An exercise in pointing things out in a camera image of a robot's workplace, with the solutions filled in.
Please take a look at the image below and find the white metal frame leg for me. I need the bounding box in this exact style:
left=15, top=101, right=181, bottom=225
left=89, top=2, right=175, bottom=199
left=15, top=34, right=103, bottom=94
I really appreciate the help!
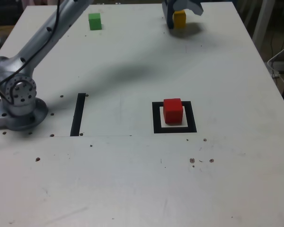
left=252, top=0, right=274, bottom=52

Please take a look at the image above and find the white background cable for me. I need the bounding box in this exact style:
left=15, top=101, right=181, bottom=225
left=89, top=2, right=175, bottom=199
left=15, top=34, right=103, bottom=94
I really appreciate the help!
left=267, top=39, right=284, bottom=89

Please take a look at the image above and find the black tape strip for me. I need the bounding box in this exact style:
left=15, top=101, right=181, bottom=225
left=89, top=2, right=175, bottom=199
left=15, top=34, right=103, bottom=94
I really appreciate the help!
left=70, top=93, right=87, bottom=137

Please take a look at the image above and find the green cube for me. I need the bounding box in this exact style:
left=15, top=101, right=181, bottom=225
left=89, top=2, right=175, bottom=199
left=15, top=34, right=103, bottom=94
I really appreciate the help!
left=88, top=13, right=103, bottom=31

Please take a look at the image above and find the red cube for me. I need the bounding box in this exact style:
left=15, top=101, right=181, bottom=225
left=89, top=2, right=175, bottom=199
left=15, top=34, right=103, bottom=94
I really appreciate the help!
left=162, top=98, right=183, bottom=125

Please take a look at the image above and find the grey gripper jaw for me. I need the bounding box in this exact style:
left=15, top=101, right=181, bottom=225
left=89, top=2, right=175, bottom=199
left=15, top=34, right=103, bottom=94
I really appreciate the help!
left=161, top=0, right=178, bottom=30
left=175, top=0, right=204, bottom=17

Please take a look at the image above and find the yellow cube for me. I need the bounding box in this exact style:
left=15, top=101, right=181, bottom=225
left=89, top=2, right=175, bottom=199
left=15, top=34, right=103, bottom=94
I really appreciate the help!
left=173, top=9, right=187, bottom=29

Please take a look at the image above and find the black tape square outline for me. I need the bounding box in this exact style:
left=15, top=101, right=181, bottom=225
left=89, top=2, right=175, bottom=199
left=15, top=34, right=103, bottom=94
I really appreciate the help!
left=151, top=101, right=197, bottom=134

